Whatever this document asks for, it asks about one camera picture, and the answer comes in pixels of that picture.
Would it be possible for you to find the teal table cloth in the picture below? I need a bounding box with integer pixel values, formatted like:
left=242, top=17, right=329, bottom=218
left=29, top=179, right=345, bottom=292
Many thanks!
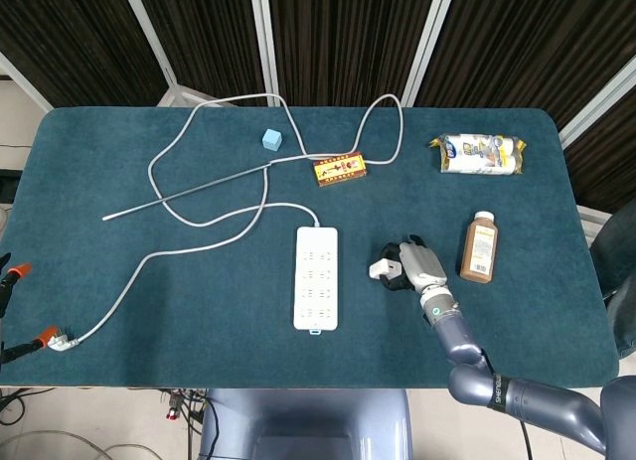
left=0, top=105, right=620, bottom=389

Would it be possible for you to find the grey floor cable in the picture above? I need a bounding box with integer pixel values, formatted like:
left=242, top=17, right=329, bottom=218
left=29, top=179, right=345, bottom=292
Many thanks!
left=0, top=428, right=160, bottom=460

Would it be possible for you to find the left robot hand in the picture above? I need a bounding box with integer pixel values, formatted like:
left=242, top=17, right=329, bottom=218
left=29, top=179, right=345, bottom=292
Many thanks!
left=0, top=253, right=61, bottom=367

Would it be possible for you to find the tangled floor cable bundle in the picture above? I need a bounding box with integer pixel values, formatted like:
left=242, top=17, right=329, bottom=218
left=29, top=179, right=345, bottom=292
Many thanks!
left=158, top=387, right=220, bottom=460

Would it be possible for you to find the white power adapter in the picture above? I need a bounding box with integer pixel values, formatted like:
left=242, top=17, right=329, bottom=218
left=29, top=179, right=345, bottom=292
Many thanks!
left=368, top=259, right=401, bottom=278

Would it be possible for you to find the pack of white rolls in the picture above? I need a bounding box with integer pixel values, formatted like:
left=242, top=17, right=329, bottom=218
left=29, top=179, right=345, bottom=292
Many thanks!
left=429, top=133, right=527, bottom=176

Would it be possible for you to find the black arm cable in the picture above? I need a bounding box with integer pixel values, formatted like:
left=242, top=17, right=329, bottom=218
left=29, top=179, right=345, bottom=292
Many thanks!
left=481, top=349, right=536, bottom=460

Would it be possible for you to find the black floor device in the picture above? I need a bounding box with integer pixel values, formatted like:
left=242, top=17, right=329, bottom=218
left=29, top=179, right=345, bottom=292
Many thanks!
left=0, top=169, right=22, bottom=202

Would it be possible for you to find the red yellow printed box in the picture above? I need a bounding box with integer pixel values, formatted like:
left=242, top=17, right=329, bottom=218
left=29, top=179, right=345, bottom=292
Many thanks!
left=312, top=151, right=370, bottom=189

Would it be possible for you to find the grey power strip cable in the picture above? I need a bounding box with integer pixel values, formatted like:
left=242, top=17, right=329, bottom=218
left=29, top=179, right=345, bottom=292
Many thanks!
left=47, top=92, right=404, bottom=353

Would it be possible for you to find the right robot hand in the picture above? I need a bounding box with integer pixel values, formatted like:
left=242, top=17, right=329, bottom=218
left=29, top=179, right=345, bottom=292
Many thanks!
left=377, top=234, right=448, bottom=293

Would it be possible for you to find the white power strip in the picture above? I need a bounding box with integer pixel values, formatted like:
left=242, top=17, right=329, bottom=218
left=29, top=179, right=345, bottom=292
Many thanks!
left=292, top=225, right=344, bottom=336

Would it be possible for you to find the brown drink bottle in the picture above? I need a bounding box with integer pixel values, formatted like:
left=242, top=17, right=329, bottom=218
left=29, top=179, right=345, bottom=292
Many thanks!
left=459, top=210, right=499, bottom=284

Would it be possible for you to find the thin metal rod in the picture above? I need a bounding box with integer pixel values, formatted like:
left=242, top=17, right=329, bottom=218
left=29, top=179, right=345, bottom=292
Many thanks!
left=101, top=160, right=274, bottom=222

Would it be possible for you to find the blue-grey robot torso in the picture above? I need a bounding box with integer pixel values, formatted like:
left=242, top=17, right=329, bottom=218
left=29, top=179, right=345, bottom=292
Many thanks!
left=198, top=387, right=413, bottom=460

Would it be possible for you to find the dark partition panel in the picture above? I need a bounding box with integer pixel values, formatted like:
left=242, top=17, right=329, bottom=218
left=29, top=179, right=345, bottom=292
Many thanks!
left=411, top=0, right=636, bottom=128
left=560, top=57, right=636, bottom=213
left=133, top=0, right=277, bottom=107
left=0, top=0, right=175, bottom=108
left=257, top=0, right=448, bottom=107

